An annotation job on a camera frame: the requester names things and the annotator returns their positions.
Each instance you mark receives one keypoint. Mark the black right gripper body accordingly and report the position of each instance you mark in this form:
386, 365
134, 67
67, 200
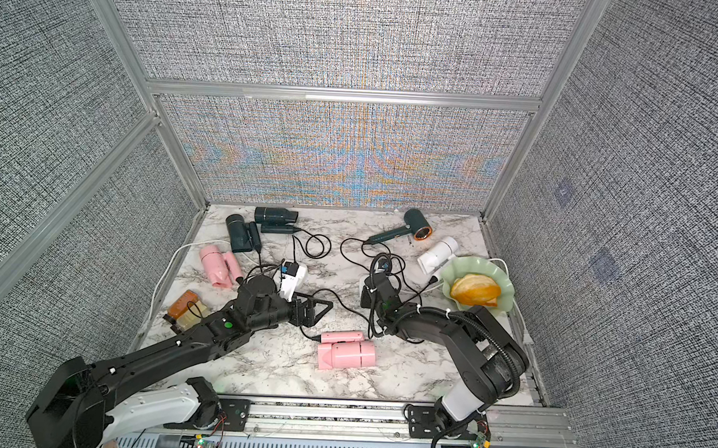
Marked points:
365, 298

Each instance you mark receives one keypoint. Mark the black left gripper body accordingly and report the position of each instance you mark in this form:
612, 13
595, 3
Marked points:
295, 316

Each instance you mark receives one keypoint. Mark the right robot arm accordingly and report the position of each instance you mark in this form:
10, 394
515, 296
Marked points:
489, 361

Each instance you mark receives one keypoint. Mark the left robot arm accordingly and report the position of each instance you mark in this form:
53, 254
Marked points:
76, 405

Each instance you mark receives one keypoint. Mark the pink folded hair dryer front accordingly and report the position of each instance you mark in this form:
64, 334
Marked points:
345, 350

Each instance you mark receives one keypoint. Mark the white hair dryer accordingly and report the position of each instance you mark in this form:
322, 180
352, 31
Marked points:
435, 258

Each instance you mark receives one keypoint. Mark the green hair dryer orange nozzle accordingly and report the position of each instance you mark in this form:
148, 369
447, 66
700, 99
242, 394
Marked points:
415, 225

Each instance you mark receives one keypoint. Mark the pink hair dryer left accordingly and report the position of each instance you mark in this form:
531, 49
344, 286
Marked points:
222, 268

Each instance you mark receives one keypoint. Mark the light green scalloped plate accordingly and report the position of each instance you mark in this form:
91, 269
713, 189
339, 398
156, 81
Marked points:
460, 266

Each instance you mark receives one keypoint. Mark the bread roll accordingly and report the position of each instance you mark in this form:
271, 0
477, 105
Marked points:
475, 289

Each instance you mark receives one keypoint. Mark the dark green hair dryer left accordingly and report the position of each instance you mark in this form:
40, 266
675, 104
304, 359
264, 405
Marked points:
244, 236

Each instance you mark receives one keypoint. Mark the dark green hair dryer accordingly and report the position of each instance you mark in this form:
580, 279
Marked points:
244, 236
276, 220

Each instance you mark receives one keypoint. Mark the dark green hair dryer back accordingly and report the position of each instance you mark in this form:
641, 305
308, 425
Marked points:
276, 220

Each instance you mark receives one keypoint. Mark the brown spice jar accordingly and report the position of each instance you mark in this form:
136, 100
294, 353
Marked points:
179, 307

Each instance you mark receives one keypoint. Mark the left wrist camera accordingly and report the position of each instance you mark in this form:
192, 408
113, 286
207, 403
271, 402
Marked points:
293, 275

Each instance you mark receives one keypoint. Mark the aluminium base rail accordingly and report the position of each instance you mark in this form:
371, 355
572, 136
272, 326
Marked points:
290, 422

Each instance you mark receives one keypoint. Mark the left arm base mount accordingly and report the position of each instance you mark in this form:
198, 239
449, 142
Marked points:
213, 413

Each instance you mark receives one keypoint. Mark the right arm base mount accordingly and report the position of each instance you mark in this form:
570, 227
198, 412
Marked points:
437, 424

